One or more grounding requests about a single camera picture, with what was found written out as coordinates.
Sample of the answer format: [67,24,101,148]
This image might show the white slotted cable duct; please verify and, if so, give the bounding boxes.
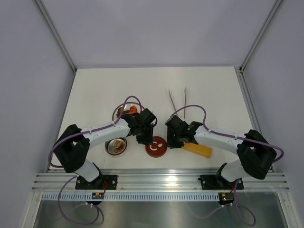
[42,192,219,202]

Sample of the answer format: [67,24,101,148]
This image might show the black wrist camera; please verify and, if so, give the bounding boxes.
[138,108,157,127]
[165,115,189,133]

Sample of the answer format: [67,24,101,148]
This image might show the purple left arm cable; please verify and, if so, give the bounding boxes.
[48,95,143,225]

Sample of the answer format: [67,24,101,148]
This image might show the red round lunch box lid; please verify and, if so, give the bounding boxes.
[145,136,167,158]

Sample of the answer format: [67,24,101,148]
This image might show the orange round food piece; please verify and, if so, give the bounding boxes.
[130,105,137,114]

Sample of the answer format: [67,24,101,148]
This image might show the brown food piece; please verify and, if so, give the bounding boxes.
[116,107,130,117]

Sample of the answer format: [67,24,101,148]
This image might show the metal tongs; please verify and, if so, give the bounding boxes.
[168,87,187,111]

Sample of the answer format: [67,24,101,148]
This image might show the round food plate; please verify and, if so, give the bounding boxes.
[112,102,144,121]

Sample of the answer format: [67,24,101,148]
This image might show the yellow cutlery case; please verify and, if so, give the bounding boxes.
[183,143,212,158]

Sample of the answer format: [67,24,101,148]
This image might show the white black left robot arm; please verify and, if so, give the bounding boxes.
[50,112,156,189]

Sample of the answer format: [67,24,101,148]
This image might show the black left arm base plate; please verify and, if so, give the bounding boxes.
[75,175,118,190]

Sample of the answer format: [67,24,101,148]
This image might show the orange shrimp food piece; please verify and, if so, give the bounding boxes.
[113,140,124,153]

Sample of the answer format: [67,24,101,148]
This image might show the round steel lunch box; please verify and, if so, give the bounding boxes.
[104,137,128,157]

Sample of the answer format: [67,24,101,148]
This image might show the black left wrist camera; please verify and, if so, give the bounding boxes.
[138,108,157,127]

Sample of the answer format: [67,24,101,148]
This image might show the aluminium frame post right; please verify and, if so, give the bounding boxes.
[239,0,284,73]

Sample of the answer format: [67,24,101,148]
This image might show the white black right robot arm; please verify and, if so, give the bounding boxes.
[165,120,276,188]

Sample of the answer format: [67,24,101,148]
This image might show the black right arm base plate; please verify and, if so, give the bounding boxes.
[198,174,236,190]

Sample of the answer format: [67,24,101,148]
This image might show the aluminium front rail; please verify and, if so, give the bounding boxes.
[31,169,290,192]

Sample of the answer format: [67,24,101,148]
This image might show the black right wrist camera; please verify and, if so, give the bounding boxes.
[165,115,189,133]

